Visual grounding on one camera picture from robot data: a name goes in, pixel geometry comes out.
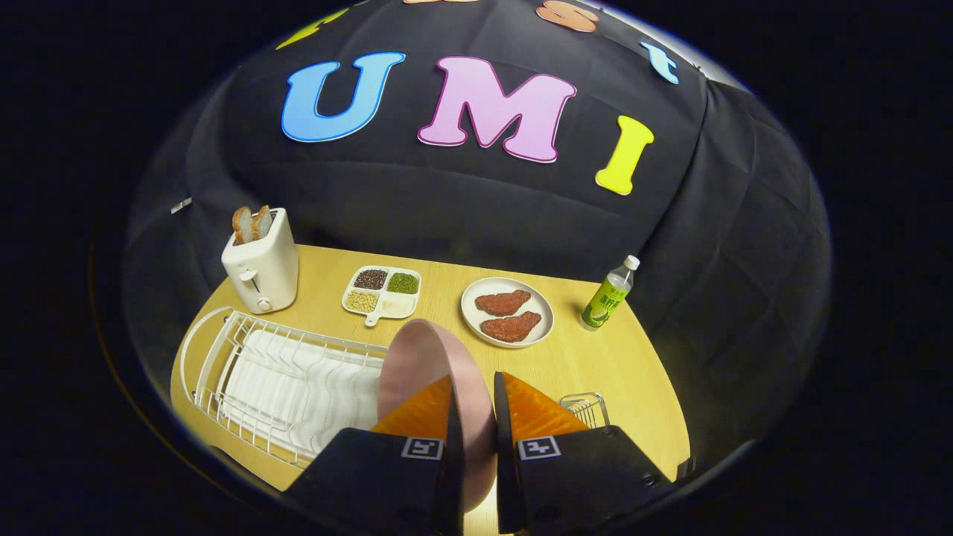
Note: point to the beige plate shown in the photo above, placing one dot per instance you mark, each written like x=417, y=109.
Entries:
x=468, y=309

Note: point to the green label drink bottle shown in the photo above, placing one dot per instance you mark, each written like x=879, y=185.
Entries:
x=604, y=301

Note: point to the white toaster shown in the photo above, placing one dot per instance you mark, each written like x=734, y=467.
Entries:
x=268, y=269

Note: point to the toast slice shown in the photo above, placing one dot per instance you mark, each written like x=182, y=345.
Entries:
x=242, y=223
x=262, y=221

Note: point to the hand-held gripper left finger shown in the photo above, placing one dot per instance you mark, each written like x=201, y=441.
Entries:
x=454, y=484

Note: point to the small white tag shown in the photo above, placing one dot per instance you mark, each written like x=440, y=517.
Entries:
x=181, y=205

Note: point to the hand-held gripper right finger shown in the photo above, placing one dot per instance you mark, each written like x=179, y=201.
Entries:
x=503, y=476

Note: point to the red meat piece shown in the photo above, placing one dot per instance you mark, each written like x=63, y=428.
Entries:
x=502, y=302
x=511, y=327

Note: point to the pink plate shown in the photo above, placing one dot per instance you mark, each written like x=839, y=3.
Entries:
x=424, y=357

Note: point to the white divided dish with beans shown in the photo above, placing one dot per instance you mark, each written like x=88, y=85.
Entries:
x=398, y=304

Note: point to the black backdrop cloth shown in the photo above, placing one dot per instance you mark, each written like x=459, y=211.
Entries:
x=447, y=201

